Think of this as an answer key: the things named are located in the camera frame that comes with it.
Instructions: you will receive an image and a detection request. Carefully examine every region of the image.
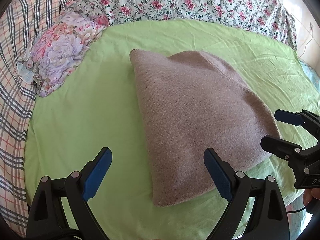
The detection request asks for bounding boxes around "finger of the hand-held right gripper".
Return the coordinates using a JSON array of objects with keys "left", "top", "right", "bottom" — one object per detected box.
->
[
  {"left": 274, "top": 109, "right": 320, "bottom": 130},
  {"left": 260, "top": 135, "right": 320, "bottom": 160}
]

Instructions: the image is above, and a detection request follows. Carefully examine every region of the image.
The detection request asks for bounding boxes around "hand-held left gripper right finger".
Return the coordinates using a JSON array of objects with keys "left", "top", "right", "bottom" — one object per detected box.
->
[{"left": 203, "top": 147, "right": 290, "bottom": 240}]

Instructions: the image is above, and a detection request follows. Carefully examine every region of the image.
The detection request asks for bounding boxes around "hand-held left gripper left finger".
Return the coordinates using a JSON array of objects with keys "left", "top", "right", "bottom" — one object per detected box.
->
[{"left": 27, "top": 147, "right": 113, "bottom": 240}]

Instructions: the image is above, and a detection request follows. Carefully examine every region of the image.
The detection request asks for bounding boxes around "beige knit sweater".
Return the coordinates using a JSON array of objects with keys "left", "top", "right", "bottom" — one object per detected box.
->
[{"left": 129, "top": 49, "right": 283, "bottom": 207}]

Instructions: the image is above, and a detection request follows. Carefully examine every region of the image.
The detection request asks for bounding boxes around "person's right hand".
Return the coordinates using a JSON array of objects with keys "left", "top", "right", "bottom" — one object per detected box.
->
[{"left": 303, "top": 187, "right": 320, "bottom": 207}]

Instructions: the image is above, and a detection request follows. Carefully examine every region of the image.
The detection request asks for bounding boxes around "light blue cloth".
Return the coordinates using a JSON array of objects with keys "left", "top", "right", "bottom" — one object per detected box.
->
[{"left": 299, "top": 60, "right": 320, "bottom": 98}]

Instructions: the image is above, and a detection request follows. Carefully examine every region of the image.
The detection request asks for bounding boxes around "light green bed sheet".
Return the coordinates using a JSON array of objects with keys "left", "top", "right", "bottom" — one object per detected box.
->
[{"left": 24, "top": 19, "right": 320, "bottom": 240}]

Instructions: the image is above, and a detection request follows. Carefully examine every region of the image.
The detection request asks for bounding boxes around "plaid bed sheet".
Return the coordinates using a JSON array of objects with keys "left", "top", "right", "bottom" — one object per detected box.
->
[{"left": 0, "top": 0, "right": 78, "bottom": 238}]

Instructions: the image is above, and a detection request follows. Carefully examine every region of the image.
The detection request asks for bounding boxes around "peony print pillow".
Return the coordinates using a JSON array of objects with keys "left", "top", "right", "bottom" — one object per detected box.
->
[{"left": 17, "top": 11, "right": 110, "bottom": 98}]

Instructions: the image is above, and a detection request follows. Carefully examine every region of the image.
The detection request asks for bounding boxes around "small rose print bedsheet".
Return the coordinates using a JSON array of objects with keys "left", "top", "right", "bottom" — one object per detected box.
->
[{"left": 75, "top": 0, "right": 298, "bottom": 52}]

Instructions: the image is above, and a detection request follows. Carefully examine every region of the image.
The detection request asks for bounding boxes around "black cable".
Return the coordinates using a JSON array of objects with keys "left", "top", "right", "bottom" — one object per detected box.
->
[{"left": 287, "top": 206, "right": 309, "bottom": 214}]

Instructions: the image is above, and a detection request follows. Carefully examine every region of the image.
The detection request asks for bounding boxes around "white cable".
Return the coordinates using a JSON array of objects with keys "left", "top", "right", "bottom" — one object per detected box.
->
[{"left": 297, "top": 30, "right": 313, "bottom": 58}]

